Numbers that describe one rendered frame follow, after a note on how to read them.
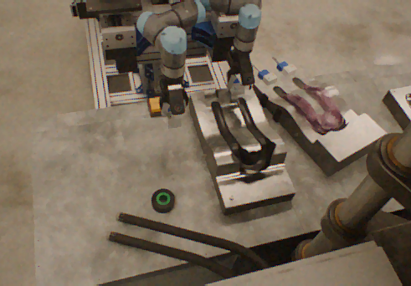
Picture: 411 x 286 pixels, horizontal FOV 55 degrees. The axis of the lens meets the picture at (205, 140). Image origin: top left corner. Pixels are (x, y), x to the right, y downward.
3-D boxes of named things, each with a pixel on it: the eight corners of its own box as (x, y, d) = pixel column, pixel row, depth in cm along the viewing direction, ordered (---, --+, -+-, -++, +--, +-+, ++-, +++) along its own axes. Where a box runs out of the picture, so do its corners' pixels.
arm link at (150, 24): (163, 22, 131) (183, 40, 127) (135, 34, 126) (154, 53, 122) (163, 2, 125) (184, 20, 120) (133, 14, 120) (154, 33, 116)
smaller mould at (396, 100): (382, 99, 176) (388, 89, 170) (409, 94, 179) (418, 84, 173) (405, 135, 165) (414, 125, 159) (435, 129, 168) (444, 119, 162)
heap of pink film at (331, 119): (276, 97, 163) (280, 84, 157) (308, 82, 170) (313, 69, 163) (318, 141, 152) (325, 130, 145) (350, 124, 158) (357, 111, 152)
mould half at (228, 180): (188, 107, 164) (190, 85, 153) (247, 98, 169) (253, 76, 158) (223, 215, 137) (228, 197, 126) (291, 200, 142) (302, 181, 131)
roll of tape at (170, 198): (179, 202, 138) (179, 198, 135) (162, 217, 134) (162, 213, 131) (163, 188, 141) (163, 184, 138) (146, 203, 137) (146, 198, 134)
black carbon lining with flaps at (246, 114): (208, 105, 156) (210, 89, 148) (245, 99, 160) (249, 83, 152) (234, 180, 137) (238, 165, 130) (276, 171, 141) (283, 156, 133)
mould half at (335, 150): (250, 91, 172) (255, 73, 163) (295, 71, 182) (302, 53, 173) (328, 177, 149) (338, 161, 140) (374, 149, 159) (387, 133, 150)
